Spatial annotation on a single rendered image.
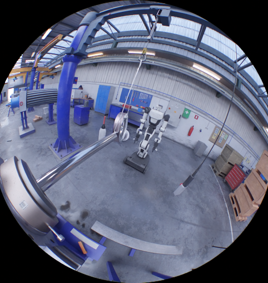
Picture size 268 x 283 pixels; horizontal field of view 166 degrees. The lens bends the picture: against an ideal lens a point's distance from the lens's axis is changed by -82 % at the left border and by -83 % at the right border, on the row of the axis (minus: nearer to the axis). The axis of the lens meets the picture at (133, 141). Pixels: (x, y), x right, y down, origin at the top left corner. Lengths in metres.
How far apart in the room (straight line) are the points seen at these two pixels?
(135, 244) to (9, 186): 0.64
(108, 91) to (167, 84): 3.24
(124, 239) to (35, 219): 0.46
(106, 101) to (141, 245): 5.60
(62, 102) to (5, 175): 1.86
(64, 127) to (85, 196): 1.49
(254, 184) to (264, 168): 0.57
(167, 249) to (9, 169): 0.87
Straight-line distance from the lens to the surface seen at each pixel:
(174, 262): 1.89
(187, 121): 5.02
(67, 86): 2.09
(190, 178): 0.75
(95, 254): 0.72
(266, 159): 4.00
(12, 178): 0.41
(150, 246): 0.69
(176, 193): 0.86
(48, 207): 0.43
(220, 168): 4.63
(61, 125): 2.25
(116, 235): 0.63
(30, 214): 0.40
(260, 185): 3.81
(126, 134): 1.42
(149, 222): 1.67
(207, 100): 5.40
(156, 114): 1.80
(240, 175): 4.45
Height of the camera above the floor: 1.50
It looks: 27 degrees down
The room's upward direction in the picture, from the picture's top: 17 degrees clockwise
